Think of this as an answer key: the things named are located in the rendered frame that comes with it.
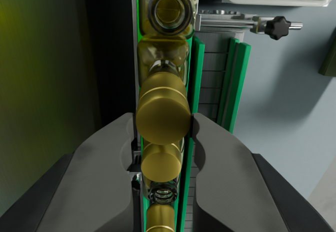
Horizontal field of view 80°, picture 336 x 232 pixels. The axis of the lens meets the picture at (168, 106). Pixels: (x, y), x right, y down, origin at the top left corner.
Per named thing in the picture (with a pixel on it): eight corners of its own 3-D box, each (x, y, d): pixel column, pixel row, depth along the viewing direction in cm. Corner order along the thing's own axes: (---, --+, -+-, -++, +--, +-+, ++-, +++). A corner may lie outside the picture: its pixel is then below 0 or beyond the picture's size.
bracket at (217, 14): (193, 8, 43) (198, 9, 36) (237, 10, 43) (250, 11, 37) (191, 27, 44) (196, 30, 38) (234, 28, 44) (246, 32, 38)
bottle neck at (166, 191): (151, 154, 25) (149, 186, 20) (176, 154, 25) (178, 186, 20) (151, 172, 26) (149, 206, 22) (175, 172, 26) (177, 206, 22)
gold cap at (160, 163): (143, 121, 20) (138, 151, 16) (179, 121, 20) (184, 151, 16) (144, 150, 21) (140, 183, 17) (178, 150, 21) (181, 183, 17)
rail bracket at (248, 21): (188, 10, 36) (199, 13, 25) (280, 13, 37) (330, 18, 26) (187, 27, 38) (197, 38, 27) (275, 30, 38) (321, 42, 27)
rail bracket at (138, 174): (117, 142, 50) (103, 185, 39) (145, 142, 51) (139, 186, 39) (118, 155, 52) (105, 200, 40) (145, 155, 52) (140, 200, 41)
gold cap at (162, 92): (139, 71, 15) (130, 95, 11) (187, 71, 15) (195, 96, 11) (141, 113, 17) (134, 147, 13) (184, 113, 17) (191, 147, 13)
